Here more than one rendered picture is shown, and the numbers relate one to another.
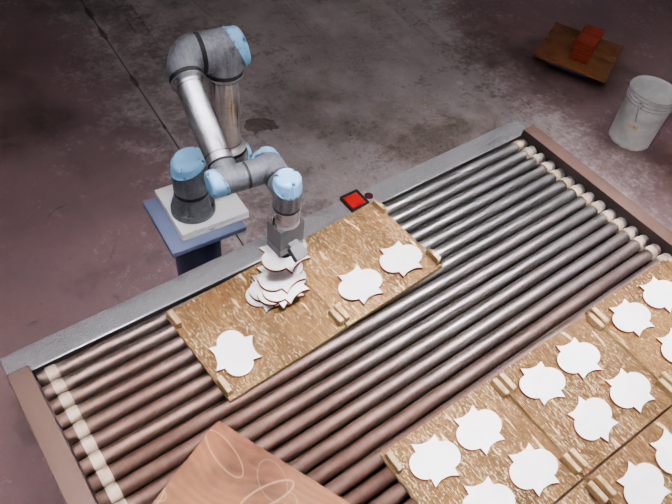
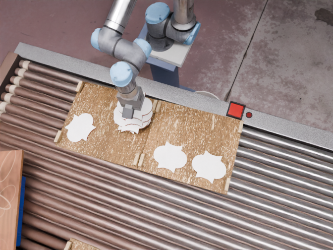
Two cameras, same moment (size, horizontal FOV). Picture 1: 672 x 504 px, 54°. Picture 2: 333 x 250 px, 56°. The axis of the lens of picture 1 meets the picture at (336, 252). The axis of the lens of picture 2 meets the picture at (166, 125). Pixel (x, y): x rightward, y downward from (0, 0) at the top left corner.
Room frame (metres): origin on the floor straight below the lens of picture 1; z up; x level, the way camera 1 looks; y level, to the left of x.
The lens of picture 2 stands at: (1.18, -0.41, 2.32)
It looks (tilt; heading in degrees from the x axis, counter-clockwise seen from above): 71 degrees down; 73
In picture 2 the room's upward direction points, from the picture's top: 12 degrees counter-clockwise
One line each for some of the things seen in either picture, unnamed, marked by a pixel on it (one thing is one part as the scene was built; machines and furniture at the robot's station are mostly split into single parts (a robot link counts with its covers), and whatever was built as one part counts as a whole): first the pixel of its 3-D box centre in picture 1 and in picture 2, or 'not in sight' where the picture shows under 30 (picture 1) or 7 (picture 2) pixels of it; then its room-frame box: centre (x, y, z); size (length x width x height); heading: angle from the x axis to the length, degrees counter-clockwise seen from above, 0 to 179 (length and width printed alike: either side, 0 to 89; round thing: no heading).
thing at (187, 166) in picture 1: (191, 171); (159, 19); (1.54, 0.50, 1.06); 0.13 x 0.12 x 0.14; 123
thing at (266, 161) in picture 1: (265, 169); (133, 53); (1.31, 0.22, 1.34); 0.11 x 0.11 x 0.08; 33
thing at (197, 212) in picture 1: (192, 198); (159, 33); (1.53, 0.51, 0.95); 0.15 x 0.15 x 0.10
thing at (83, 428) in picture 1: (362, 279); (182, 154); (1.32, -0.10, 0.90); 1.95 x 0.05 x 0.05; 132
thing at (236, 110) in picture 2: (354, 201); (235, 110); (1.65, -0.04, 0.92); 0.06 x 0.06 x 0.01; 42
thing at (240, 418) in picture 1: (401, 323); (167, 196); (1.17, -0.23, 0.90); 1.95 x 0.05 x 0.05; 132
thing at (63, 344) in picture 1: (314, 228); (199, 104); (1.52, 0.08, 0.89); 2.08 x 0.08 x 0.06; 132
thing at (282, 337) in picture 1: (256, 321); (107, 123); (1.09, 0.21, 0.93); 0.41 x 0.35 x 0.02; 135
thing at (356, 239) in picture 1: (361, 260); (191, 145); (1.38, -0.08, 0.93); 0.41 x 0.35 x 0.02; 135
